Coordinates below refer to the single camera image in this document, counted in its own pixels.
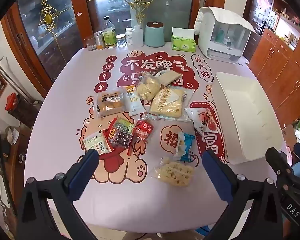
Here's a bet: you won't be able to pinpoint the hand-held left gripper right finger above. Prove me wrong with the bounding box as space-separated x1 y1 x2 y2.
202 150 285 240

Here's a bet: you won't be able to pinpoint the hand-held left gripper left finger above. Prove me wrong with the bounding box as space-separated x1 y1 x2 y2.
16 149 100 240

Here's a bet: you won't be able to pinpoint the green pastry packet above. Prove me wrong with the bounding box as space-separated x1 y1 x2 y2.
82 130 114 153

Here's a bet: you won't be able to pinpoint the white plastic bin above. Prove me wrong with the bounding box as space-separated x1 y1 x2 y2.
211 72 285 165

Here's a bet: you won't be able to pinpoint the small red snack packet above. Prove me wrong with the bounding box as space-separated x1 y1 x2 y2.
127 119 154 155

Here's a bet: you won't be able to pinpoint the cardboard box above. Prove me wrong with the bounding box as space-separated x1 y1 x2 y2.
281 124 298 151

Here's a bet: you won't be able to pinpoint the blue snack packet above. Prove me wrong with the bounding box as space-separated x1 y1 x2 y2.
174 132 196 162

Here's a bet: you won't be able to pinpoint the clear bag of rice crackers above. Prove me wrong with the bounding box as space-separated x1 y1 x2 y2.
152 157 195 187

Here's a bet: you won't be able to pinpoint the red-edged dark snack packet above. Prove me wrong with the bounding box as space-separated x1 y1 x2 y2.
104 116 136 150

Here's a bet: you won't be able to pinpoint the white and red snack packet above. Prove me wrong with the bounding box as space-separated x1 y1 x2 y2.
184 106 219 137

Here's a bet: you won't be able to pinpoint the printed tablecloth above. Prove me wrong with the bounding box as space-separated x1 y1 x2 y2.
25 45 290 232

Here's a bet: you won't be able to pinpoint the bread loaf packet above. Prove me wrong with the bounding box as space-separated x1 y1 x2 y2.
97 89 127 117

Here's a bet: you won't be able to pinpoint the large toast slice packet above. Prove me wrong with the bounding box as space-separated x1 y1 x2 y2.
146 85 195 122

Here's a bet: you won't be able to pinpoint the white and orange snack packet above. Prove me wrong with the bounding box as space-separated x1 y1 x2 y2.
125 85 145 117

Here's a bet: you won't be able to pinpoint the wooden cabinets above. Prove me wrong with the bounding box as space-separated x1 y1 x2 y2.
247 27 300 125

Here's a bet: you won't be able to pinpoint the red container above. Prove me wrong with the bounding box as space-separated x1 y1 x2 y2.
5 92 17 111

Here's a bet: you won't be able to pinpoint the clear bag of puffed pastry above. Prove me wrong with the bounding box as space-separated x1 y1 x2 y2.
136 73 163 103

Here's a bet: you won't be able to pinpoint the beige cracker packet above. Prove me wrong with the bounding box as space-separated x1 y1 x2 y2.
158 70 183 87

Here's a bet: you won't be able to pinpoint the drinking glass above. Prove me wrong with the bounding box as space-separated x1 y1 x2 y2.
84 35 98 52

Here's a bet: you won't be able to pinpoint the glass door cabinet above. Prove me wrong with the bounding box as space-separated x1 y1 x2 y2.
17 0 90 80

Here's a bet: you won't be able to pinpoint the metal tin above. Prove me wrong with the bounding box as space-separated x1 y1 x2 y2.
94 31 105 50

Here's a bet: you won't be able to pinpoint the white countertop appliance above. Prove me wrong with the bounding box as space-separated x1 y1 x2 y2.
194 6 257 63

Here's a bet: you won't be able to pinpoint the green tissue box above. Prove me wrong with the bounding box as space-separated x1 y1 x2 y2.
171 27 197 53

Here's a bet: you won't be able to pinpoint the green label bottle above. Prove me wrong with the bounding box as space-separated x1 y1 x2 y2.
102 16 117 49

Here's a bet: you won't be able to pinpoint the white pill bottle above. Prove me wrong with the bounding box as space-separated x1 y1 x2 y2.
125 27 134 45

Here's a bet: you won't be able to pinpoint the clear plastic bottle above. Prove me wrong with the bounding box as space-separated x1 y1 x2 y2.
133 25 144 47

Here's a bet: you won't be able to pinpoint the teal canister with brown lid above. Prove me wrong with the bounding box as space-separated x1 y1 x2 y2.
144 22 165 47

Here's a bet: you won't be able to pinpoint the wall shelf with items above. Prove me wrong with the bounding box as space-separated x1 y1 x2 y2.
266 0 300 52

